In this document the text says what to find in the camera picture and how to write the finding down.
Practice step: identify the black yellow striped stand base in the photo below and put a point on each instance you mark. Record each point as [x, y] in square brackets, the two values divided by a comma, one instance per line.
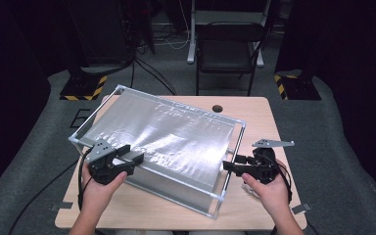
[302, 88]
[81, 87]

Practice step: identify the black equipment cabinet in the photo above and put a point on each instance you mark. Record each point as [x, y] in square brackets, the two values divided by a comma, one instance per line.
[101, 32]

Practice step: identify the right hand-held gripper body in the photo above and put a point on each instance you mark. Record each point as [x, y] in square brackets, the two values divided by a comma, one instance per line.
[266, 166]

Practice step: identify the silver metal frame rack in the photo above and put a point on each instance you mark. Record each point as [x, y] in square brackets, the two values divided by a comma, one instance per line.
[169, 137]

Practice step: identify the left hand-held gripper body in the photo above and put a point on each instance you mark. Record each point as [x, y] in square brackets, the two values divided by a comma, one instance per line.
[99, 151]

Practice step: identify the person's right hand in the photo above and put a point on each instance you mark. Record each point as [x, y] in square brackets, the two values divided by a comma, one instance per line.
[274, 196]

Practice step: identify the person's left hand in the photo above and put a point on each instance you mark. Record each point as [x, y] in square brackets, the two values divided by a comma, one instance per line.
[98, 199]

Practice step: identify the grey tape piece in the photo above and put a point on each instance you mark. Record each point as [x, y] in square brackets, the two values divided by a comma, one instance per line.
[63, 206]
[303, 208]

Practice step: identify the black folding chair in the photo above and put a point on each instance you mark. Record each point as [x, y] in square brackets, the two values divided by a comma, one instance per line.
[192, 39]
[228, 55]

